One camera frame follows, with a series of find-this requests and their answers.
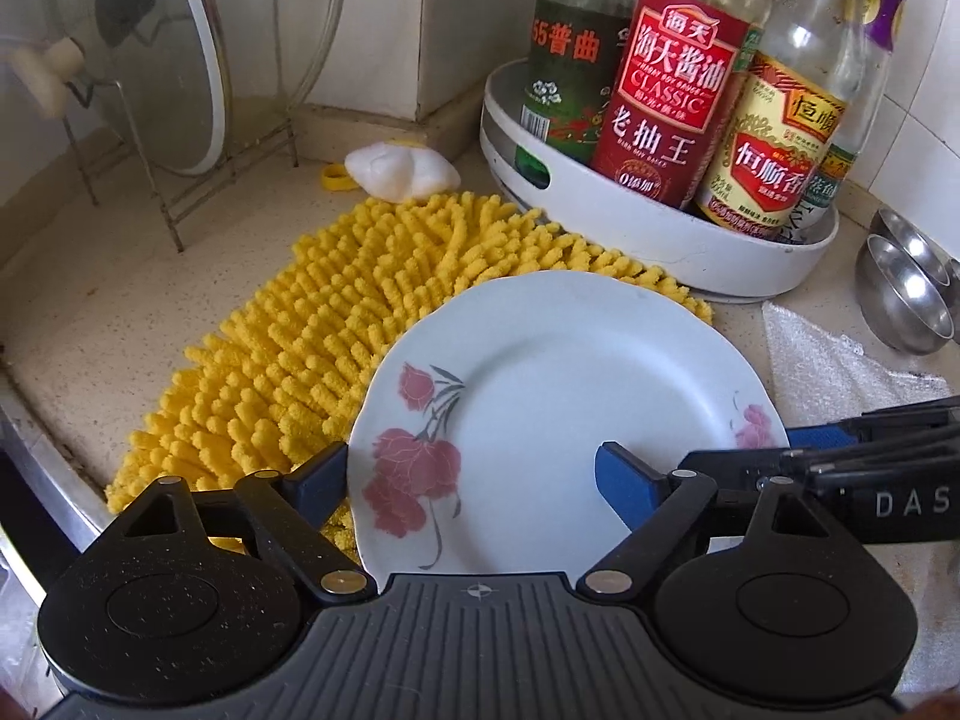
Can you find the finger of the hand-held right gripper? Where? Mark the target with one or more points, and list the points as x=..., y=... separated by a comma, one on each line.
x=817, y=438
x=750, y=469

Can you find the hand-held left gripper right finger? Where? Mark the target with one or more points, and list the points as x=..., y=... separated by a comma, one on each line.
x=626, y=487

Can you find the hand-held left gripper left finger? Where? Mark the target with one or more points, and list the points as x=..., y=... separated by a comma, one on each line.
x=321, y=480

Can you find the white floral plate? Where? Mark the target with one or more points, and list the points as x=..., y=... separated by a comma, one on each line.
x=525, y=405

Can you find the stainless steel bowl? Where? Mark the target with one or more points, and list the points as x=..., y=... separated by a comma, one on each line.
x=900, y=300
x=954, y=300
x=911, y=232

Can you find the white textured cloth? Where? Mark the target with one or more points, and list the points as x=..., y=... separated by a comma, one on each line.
x=825, y=367

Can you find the yellow chenille cloth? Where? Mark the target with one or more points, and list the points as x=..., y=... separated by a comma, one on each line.
x=337, y=315

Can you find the white rotating condiment rack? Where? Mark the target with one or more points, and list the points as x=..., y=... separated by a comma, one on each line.
x=675, y=255

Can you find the yellow red label vinegar bottle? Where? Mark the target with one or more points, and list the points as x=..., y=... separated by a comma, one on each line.
x=765, y=157

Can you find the red label soy sauce bottle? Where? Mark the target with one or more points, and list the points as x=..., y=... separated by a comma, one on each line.
x=667, y=112

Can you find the green label glass bottle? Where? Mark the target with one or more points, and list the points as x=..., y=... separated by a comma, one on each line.
x=570, y=75

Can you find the glass lid with white knob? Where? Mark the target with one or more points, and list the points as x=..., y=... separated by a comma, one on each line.
x=172, y=90

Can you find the purple label bottle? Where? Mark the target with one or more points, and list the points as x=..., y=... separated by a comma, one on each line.
x=889, y=7

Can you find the glass lid with black knob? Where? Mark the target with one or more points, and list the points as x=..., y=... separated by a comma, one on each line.
x=300, y=15

